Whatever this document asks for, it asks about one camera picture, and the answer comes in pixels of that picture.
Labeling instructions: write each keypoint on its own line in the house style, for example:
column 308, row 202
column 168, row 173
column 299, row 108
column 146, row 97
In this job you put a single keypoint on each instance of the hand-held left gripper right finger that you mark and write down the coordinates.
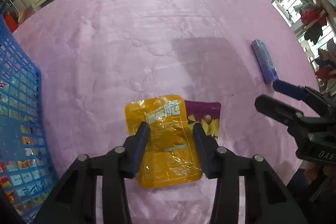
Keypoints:
column 204, row 150

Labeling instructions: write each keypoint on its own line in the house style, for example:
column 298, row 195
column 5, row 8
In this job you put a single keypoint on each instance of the person's right hand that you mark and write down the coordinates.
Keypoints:
column 319, row 171

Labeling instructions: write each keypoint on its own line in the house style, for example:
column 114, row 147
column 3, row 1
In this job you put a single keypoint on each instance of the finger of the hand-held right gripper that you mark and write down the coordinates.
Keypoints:
column 286, row 87
column 273, row 108

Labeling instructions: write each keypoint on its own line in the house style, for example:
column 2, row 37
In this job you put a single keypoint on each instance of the red bag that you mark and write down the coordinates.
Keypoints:
column 11, row 22

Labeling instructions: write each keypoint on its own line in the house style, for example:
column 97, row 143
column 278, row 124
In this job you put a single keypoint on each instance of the red hanging clothes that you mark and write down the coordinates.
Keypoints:
column 313, row 16

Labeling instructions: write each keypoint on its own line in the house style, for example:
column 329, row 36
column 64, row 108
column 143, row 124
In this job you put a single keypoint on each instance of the blue plastic basket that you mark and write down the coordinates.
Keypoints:
column 26, row 98

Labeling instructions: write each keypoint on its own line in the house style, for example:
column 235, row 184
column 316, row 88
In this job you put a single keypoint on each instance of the broom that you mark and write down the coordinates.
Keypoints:
column 26, row 15

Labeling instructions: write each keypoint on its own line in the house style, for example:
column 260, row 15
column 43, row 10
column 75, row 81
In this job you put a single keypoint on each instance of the blue purple roll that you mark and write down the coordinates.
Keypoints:
column 262, row 61

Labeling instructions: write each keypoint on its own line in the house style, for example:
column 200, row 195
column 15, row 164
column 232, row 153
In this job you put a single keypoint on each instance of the yellow snack packet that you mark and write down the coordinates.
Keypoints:
column 162, row 113

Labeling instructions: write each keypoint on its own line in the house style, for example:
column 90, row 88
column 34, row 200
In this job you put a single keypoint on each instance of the purple snack packet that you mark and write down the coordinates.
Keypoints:
column 207, row 111

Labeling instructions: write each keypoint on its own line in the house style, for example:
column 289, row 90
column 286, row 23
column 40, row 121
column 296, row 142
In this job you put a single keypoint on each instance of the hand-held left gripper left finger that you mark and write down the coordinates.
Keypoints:
column 139, row 150

